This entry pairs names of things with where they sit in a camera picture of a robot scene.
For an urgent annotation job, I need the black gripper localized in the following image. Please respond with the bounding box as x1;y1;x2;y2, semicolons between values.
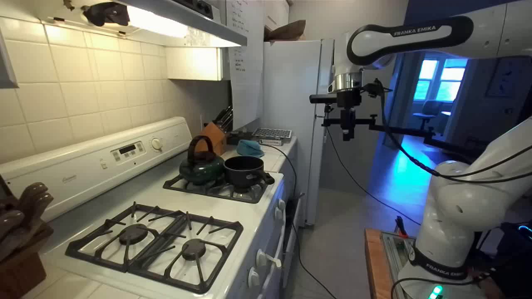
335;89;363;144

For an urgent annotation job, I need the black pot with long handle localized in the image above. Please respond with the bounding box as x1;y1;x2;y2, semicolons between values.
222;155;278;190

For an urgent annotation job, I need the white refrigerator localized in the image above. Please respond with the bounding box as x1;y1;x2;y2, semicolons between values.
261;39;336;230

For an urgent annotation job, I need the dark dish rack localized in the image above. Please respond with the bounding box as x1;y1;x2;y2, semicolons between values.
228;127;295;147

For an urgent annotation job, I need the teal cloth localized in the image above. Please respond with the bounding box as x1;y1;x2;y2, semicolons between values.
237;139;265;159

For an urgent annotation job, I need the blue lit window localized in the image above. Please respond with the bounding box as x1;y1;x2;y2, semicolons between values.
413;57;469;105

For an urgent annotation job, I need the white panel with handwritten notes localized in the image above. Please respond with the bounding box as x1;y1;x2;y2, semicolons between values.
223;0;266;132

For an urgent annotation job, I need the black cast iron stove grate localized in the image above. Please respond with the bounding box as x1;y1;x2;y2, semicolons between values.
162;172;271;207
65;202;246;296

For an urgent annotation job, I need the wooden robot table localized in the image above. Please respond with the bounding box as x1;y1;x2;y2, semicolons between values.
365;228;404;299

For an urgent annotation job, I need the dark green kettle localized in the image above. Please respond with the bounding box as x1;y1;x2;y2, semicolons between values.
178;134;228;190

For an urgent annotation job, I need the white cabinet beside hood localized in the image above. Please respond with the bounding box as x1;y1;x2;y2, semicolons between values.
165;47;232;84

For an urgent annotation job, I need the white range hood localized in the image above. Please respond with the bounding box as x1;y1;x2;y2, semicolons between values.
32;0;250;49

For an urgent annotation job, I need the white gas stove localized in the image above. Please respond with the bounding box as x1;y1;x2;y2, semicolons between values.
0;115;305;299

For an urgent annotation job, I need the black device under hood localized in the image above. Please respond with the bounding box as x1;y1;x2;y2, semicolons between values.
82;0;132;29

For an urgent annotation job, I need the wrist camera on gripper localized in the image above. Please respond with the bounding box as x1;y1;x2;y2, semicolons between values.
308;92;341;107

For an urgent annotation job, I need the thin black hanging cable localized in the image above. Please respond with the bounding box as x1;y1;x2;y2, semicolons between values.
325;129;424;228

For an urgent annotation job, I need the black camera boom rod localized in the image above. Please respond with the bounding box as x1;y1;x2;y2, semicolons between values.
323;114;446;149

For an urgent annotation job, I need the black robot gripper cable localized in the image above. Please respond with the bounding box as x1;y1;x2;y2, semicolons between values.
363;79;532;188

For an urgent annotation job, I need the black power cable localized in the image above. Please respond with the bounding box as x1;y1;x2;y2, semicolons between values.
260;142;340;299

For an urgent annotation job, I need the metal base plate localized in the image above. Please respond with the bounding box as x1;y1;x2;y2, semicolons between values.
381;232;419;280

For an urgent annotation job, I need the knife block with black handles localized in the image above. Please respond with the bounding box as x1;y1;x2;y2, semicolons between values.
200;105;237;159

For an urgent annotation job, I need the knife block with brown handles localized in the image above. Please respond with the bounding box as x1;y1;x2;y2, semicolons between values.
0;177;55;299

